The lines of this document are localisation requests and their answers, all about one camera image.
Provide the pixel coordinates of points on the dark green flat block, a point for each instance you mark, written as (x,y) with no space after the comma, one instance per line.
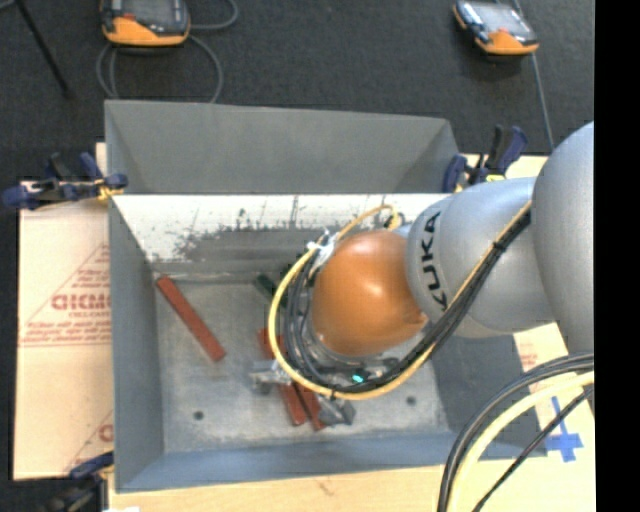
(265,286)

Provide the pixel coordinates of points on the red-brown flat block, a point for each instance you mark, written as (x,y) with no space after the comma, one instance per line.
(311,411)
(286,400)
(192,320)

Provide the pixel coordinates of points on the grey metal bin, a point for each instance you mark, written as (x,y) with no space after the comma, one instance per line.
(250,150)

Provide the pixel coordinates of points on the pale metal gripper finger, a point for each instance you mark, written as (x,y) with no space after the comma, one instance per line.
(265,384)
(267,368)

